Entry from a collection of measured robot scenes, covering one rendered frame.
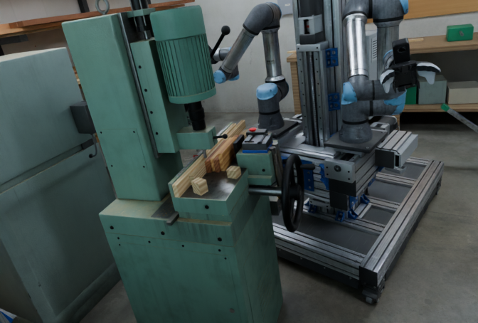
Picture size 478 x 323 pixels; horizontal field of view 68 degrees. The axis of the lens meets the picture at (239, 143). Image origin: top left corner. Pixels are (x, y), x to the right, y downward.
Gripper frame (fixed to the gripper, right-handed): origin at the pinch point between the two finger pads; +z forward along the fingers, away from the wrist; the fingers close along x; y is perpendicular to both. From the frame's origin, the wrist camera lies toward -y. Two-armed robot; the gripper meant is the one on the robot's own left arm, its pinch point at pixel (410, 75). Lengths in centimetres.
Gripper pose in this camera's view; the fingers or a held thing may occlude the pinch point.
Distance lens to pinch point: 111.1
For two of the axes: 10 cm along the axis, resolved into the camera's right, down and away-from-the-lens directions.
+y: 2.8, 9.0, 3.4
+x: -9.3, 1.6, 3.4
